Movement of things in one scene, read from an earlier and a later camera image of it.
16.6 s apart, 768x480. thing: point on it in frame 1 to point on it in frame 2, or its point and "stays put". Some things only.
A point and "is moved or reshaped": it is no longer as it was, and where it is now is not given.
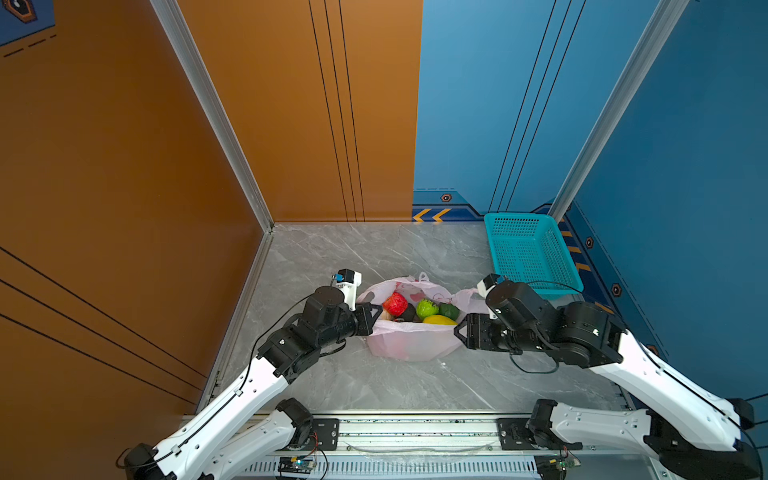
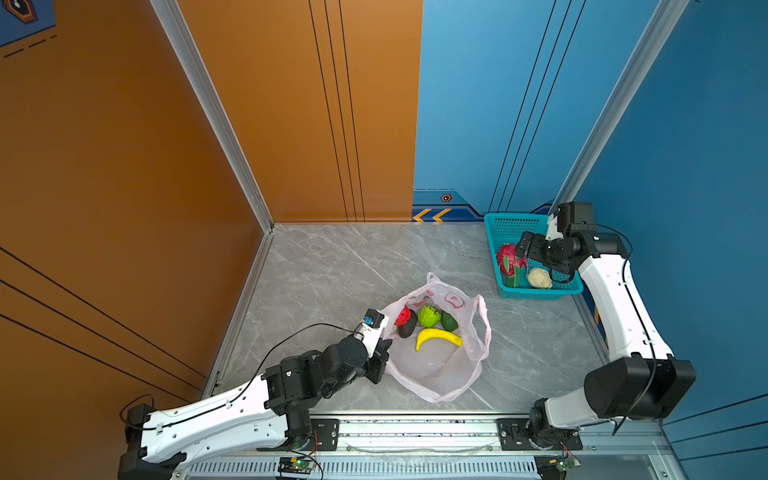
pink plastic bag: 439,340 is moved or reshaped
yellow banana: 439,320 to 430,334
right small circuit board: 554,466 stays put
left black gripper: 366,322 to 378,360
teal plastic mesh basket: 529,248 stays put
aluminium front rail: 439,448 stays put
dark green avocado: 449,309 to 448,322
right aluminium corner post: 633,78 stays put
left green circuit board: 296,464 stays put
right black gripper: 474,332 to 533,250
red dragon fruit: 395,304 to 510,265
